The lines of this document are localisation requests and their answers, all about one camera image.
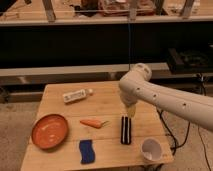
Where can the orange toy carrot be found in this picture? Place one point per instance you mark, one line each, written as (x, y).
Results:
(92, 123)

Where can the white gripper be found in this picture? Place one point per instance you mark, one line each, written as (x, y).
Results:
(129, 99)

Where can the orange plate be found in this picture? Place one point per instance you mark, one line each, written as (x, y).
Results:
(49, 131)

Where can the wooden table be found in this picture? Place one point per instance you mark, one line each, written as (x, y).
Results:
(104, 105)

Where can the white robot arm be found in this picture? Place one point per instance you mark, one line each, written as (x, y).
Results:
(135, 85)

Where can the long metal bench rail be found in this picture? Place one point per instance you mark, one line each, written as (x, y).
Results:
(76, 69)

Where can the blue sponge cloth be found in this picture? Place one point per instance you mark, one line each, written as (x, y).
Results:
(87, 151)

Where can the white cup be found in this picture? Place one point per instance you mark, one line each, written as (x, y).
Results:
(151, 150)

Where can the upper wooden shelf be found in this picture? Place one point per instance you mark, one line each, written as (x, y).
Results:
(92, 12)

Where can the black box on bench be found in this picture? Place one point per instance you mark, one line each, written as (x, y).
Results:
(190, 61)

